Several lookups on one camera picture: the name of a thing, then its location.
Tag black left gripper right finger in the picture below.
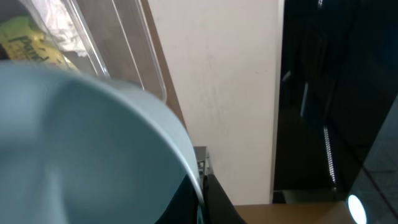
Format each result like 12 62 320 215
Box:
203 174 246 224

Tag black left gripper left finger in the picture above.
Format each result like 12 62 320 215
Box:
155 175 198 224

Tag light blue rice bowl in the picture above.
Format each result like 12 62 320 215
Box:
1 62 204 223

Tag yellow green snack wrapper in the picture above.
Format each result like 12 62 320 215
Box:
1 16 77 70

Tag white tissue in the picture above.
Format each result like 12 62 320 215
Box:
25 0 88 57

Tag clear plastic bin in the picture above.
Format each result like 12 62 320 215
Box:
1 0 167 101

